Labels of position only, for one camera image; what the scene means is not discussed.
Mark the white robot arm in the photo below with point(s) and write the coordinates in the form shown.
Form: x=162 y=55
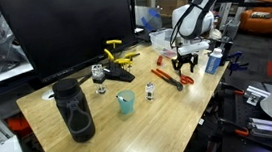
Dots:
x=192 y=22

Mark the large black monitor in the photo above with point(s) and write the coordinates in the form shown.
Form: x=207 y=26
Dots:
x=71 y=28

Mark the small aluminium bracket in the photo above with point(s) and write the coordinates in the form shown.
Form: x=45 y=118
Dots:
x=255 y=94

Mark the orange sofa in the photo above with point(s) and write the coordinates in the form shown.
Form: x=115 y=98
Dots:
x=265 y=25

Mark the blue plastic piece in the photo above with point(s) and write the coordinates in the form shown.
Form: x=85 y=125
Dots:
x=151 y=14

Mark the small white stick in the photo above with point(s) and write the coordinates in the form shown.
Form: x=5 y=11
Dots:
x=120 y=98

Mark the teal plastic cup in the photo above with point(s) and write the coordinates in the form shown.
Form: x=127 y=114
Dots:
x=127 y=105

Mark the orange crate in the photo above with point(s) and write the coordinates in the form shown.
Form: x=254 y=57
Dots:
x=18 y=125

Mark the clear glass on black base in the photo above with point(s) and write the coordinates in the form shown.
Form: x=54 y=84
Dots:
x=98 y=79

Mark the black camera stand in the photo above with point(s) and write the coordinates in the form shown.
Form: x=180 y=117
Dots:
x=228 y=40

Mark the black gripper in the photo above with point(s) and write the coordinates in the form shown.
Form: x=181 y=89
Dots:
x=186 y=58

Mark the cardboard box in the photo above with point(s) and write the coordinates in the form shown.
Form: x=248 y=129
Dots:
x=166 y=6

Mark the black water bottle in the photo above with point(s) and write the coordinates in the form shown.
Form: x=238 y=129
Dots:
x=75 y=118

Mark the blue bottle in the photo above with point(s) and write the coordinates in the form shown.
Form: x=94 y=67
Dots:
x=212 y=63

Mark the black monitor stand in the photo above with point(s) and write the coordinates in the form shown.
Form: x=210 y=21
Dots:
x=84 y=79

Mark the blue clamp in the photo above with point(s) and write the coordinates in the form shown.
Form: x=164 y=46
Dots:
x=235 y=64

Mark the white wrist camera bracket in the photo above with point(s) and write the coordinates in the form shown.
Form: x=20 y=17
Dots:
x=192 y=48

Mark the small glass shaker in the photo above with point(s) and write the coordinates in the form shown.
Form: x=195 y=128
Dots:
x=150 y=91

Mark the clear plastic bin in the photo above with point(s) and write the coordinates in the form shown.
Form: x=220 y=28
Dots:
x=161 y=40

